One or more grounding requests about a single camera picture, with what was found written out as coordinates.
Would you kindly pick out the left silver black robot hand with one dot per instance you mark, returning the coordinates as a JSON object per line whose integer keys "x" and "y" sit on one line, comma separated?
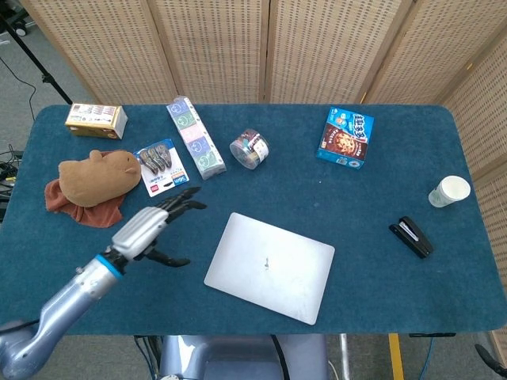
{"x": 138, "y": 233}

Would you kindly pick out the silver laptop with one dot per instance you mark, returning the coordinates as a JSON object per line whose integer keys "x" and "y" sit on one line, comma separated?
{"x": 269, "y": 265}

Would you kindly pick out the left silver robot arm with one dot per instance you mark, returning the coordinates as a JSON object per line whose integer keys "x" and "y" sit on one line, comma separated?
{"x": 63, "y": 308}

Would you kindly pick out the rust orange cloth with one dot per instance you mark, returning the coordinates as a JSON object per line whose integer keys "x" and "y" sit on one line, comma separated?
{"x": 99, "y": 215}

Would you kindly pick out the correction tape blister pack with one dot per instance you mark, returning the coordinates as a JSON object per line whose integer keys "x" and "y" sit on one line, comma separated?
{"x": 162, "y": 174}

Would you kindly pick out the brown capybara plush toy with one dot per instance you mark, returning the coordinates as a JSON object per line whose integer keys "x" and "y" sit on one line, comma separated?
{"x": 99, "y": 178}

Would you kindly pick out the white and gold carton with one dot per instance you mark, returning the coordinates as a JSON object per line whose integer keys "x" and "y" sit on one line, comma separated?
{"x": 95, "y": 118}

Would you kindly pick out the clear jar of clips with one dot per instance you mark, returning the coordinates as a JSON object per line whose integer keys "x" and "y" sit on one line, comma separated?
{"x": 249, "y": 148}

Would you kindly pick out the silver robot torso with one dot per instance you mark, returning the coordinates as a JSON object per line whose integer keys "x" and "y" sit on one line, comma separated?
{"x": 237, "y": 356}

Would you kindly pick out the black tripod stand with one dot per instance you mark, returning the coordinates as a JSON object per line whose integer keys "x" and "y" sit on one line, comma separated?
{"x": 35, "y": 63}

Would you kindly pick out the blue cookie box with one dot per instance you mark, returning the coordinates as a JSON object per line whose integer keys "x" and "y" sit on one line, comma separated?
{"x": 344, "y": 138}

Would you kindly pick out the metal table leg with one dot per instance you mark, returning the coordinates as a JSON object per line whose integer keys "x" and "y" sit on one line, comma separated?
{"x": 344, "y": 356}

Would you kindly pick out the blue carpet table cover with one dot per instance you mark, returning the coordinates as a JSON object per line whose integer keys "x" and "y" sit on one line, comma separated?
{"x": 376, "y": 285}

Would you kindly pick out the black stapler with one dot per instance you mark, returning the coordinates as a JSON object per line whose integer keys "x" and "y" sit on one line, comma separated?
{"x": 414, "y": 237}

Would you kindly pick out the white paper cup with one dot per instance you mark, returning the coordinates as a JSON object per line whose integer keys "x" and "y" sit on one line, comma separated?
{"x": 449, "y": 192}

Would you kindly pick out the yellow post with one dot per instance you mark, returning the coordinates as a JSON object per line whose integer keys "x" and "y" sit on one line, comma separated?
{"x": 396, "y": 356}

